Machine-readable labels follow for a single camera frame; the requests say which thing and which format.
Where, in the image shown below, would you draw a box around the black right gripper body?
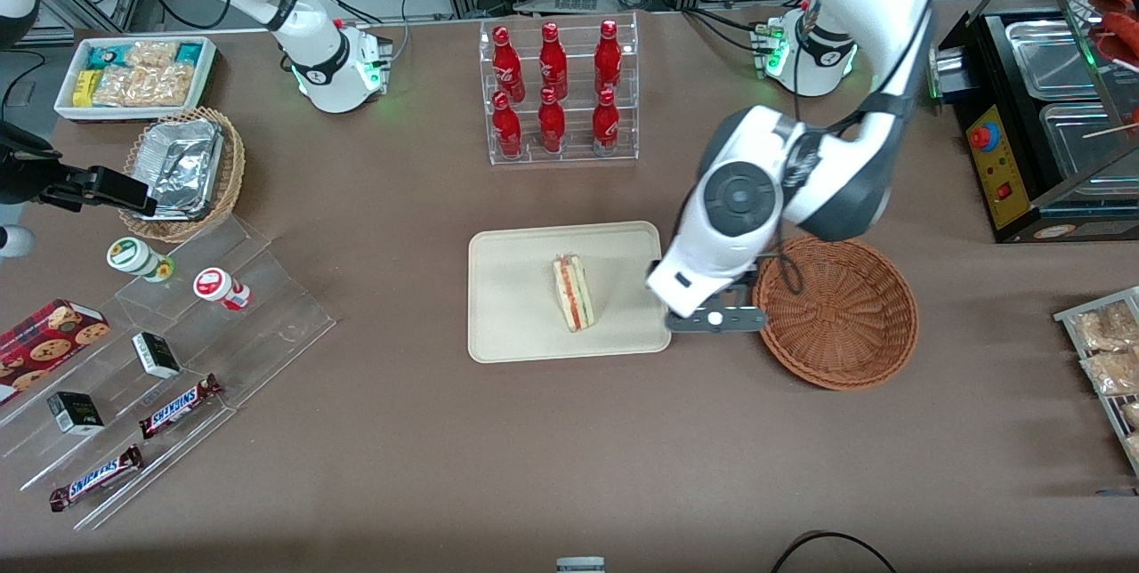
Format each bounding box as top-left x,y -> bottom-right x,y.
0,122 -> 90,207

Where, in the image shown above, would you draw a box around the triangular sandwich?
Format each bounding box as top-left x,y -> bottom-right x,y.
552,254 -> 596,334

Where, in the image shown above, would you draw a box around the light wicker basket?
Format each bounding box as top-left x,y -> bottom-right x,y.
118,108 -> 246,243

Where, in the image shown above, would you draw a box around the brown round wicker basket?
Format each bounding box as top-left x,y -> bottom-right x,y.
752,235 -> 919,391

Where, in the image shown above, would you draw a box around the cream plastic tray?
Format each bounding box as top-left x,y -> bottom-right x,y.
468,221 -> 672,364

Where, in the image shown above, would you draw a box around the silver foil trays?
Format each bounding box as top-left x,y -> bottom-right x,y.
133,119 -> 223,220

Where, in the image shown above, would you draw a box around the green lid yogurt cup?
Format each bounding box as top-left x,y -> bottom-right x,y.
107,237 -> 174,282

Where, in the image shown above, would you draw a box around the white snack tub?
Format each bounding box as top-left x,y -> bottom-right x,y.
53,36 -> 217,123

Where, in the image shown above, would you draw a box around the clear rice cracker packet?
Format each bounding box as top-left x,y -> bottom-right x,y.
125,41 -> 179,69
93,66 -> 198,108

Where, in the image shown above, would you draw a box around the red lid yogurt cup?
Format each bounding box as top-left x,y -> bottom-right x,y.
193,267 -> 252,311

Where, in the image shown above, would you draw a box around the small black box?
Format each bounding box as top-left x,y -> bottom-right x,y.
132,332 -> 182,379
46,391 -> 105,436

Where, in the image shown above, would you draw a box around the red cookie box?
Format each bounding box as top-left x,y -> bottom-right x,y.
0,299 -> 110,405

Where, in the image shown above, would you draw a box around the clear acrylic bottle rack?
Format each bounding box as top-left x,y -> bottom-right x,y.
479,12 -> 640,166

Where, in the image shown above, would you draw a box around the red cola bottle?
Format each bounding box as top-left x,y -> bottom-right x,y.
538,87 -> 567,154
492,91 -> 523,158
492,26 -> 526,102
592,88 -> 620,156
594,19 -> 623,96
539,21 -> 569,101

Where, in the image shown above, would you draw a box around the clear acrylic stepped display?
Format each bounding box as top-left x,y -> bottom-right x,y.
0,215 -> 337,531

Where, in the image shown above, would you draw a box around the snickers chocolate bar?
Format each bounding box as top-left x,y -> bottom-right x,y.
49,445 -> 144,512
138,375 -> 223,440

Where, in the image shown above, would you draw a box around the silver metal box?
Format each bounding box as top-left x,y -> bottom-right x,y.
927,41 -> 973,104

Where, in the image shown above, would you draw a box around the black food warmer yellow panel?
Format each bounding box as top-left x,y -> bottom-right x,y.
930,0 -> 1139,245

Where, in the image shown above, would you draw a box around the steel warmer pan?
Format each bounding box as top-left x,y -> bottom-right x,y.
1006,20 -> 1113,101
1039,101 -> 1139,184

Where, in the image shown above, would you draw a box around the clear fried snack packet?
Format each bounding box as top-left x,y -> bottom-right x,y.
1072,303 -> 1139,351
1081,351 -> 1139,397

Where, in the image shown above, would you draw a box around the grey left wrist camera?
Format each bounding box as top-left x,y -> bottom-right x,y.
665,304 -> 769,335

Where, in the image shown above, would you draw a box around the black loose cable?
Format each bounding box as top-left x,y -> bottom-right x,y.
770,530 -> 900,573

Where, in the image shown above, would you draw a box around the grey wire rack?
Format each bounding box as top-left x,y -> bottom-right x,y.
1054,286 -> 1139,478

